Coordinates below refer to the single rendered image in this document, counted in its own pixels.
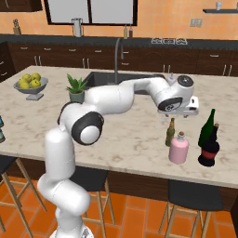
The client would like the green plant in grey pot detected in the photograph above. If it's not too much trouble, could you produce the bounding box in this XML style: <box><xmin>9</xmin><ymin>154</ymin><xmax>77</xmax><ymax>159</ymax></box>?
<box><xmin>65</xmin><ymin>73</ymin><xmax>89</xmax><ymax>104</ymax></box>

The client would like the grey wall socket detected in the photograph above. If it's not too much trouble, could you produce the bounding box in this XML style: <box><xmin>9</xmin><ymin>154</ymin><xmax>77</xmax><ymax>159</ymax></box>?
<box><xmin>190</xmin><ymin>18</ymin><xmax>204</xmax><ymax>28</ymax></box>

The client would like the olive green glass bottle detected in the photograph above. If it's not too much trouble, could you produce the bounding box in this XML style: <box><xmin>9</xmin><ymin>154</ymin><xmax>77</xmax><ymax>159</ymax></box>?
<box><xmin>165</xmin><ymin>117</ymin><xmax>177</xmax><ymax>148</ymax></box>

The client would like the black seat wooden stool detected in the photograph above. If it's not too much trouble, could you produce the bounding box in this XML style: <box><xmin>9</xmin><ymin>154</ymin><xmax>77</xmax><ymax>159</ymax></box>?
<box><xmin>0</xmin><ymin>154</ymin><xmax>48</xmax><ymax>238</ymax></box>
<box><xmin>68</xmin><ymin>165</ymin><xmax>116</xmax><ymax>238</ymax></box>
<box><xmin>158</xmin><ymin>178</ymin><xmax>225</xmax><ymax>238</ymax></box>

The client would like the pink plastic bottle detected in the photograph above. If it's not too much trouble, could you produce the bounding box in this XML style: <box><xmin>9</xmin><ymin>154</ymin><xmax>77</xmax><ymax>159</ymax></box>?
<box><xmin>168</xmin><ymin>131</ymin><xmax>191</xmax><ymax>165</ymax></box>

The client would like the small grey soap dispenser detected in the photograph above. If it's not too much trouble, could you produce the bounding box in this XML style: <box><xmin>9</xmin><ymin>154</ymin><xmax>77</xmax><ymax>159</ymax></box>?
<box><xmin>166</xmin><ymin>72</ymin><xmax>175</xmax><ymax>85</ymax></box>

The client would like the dark wall shelf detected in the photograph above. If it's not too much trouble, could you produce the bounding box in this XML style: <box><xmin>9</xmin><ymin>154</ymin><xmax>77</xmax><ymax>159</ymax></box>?
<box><xmin>202</xmin><ymin>8</ymin><xmax>238</xmax><ymax>15</ymax></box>

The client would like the tall green glass bottle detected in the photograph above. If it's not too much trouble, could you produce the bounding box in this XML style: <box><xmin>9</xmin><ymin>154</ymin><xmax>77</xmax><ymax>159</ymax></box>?
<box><xmin>198</xmin><ymin>108</ymin><xmax>218</xmax><ymax>149</ymax></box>

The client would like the dark sink basin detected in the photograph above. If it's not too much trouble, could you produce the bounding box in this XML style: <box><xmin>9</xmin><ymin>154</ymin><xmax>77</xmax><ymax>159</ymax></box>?
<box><xmin>81</xmin><ymin>71</ymin><xmax>166</xmax><ymax>96</ymax></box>

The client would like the black bottle with red band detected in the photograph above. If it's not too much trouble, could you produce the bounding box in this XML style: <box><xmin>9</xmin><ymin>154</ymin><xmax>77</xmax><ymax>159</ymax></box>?
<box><xmin>197</xmin><ymin>123</ymin><xmax>220</xmax><ymax>168</ymax></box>

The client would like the dark wood island base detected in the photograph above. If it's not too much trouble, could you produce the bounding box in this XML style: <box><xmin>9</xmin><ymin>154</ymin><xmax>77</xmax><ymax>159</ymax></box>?
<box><xmin>6</xmin><ymin>157</ymin><xmax>238</xmax><ymax>213</ymax></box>

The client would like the dark wood wall cupboard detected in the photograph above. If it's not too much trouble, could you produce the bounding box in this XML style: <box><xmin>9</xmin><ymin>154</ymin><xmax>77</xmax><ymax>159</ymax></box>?
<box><xmin>0</xmin><ymin>0</ymin><xmax>44</xmax><ymax>13</ymax></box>

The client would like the grey metal jug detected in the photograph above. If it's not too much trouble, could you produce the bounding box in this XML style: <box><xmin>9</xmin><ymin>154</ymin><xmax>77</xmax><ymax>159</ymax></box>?
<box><xmin>71</xmin><ymin>18</ymin><xmax>85</xmax><ymax>38</ymax></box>

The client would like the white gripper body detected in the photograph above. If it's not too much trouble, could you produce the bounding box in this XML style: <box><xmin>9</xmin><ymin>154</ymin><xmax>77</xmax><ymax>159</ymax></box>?
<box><xmin>157</xmin><ymin>104</ymin><xmax>200</xmax><ymax>119</ymax></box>

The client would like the wooden knife block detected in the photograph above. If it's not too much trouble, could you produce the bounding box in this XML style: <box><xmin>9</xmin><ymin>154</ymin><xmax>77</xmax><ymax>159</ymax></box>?
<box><xmin>12</xmin><ymin>19</ymin><xmax>22</xmax><ymax>36</ymax></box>

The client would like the grey fruit bowl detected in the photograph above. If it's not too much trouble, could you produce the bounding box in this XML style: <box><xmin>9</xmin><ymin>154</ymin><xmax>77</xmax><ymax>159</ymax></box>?
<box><xmin>13</xmin><ymin>76</ymin><xmax>49</xmax><ymax>101</ymax></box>

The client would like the grey curved tap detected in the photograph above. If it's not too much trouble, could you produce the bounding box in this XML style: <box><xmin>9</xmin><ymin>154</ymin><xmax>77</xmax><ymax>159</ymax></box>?
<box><xmin>113</xmin><ymin>37</ymin><xmax>125</xmax><ymax>86</ymax></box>

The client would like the hob with white grates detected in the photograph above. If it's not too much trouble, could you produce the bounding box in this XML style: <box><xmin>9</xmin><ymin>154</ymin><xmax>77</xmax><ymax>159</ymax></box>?
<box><xmin>151</xmin><ymin>37</ymin><xmax>189</xmax><ymax>46</ymax></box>

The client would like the black framed window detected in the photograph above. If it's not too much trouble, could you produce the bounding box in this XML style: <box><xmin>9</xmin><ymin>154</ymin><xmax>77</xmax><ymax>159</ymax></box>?
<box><xmin>43</xmin><ymin>0</ymin><xmax>139</xmax><ymax>28</ymax></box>

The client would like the dark wood cupboard run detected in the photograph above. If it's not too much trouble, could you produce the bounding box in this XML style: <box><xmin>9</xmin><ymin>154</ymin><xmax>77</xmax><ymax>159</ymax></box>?
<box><xmin>0</xmin><ymin>40</ymin><xmax>238</xmax><ymax>82</ymax></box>

